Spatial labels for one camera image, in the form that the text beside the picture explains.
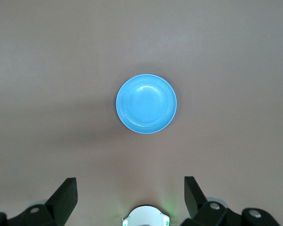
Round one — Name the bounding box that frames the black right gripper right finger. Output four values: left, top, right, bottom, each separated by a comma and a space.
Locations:
180, 176, 282, 226

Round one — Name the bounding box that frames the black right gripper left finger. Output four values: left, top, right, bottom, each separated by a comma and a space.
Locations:
0, 178, 78, 226

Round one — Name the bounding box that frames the blue round plate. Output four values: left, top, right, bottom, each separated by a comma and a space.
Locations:
115, 73, 178, 135

